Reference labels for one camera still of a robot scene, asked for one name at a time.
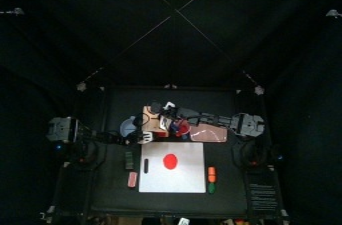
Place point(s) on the wooden drawer box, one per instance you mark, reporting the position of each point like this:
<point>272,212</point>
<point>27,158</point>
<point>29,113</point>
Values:
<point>153,123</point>

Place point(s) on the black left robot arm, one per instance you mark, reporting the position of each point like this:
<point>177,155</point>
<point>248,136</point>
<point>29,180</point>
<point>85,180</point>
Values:
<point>62,129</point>

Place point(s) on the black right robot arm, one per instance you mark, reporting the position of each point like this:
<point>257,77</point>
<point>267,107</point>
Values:
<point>242,124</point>

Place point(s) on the blue-grey bowl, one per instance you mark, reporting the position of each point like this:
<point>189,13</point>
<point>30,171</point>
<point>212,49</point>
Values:
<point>128,127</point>

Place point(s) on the red flat dough disc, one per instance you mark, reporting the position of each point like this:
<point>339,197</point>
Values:
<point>170,161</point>

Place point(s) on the blue toy piece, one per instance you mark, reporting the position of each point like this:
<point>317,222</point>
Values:
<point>173,125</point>

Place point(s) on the red cup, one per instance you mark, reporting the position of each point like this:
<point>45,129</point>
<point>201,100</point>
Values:
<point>184,130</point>

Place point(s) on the dark green toy block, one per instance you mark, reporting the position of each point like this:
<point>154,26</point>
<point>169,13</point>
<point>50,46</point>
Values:
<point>129,160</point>

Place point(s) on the pink brown tray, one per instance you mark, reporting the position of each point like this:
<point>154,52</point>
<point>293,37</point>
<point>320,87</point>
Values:
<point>209,134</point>

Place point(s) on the pink toy block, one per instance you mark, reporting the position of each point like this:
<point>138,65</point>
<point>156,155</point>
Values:
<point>133,179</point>

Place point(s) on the white cutting board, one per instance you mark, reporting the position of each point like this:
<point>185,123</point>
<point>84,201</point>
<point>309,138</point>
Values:
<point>178,177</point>

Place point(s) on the orange toy piece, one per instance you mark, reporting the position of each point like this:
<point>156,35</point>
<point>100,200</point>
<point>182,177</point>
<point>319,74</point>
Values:
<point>212,174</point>

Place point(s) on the green toy piece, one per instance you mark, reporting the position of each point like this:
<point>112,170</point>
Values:
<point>212,188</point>

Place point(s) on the white printed label sheet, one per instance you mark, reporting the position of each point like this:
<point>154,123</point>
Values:
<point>263,196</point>

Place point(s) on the grey frame corner bracket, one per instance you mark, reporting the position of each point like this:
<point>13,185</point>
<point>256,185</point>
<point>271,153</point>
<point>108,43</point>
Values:
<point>260,90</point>
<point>81,86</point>

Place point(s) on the grey frame clamp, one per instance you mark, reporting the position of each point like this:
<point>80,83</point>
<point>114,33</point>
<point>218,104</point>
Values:
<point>333,13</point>

